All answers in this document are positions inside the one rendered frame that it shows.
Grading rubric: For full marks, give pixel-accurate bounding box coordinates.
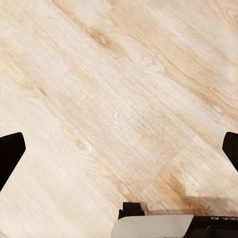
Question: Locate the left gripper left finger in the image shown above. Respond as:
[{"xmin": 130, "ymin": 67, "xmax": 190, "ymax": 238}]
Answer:
[{"xmin": 0, "ymin": 132, "xmax": 26, "ymax": 192}]

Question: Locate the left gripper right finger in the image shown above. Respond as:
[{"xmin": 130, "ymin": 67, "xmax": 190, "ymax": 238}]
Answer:
[{"xmin": 222, "ymin": 131, "xmax": 238, "ymax": 172}]

